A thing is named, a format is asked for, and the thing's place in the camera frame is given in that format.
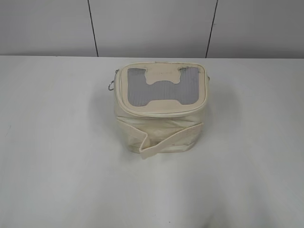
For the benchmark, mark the cream zippered bag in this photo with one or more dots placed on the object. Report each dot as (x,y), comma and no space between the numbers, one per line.
(159,106)

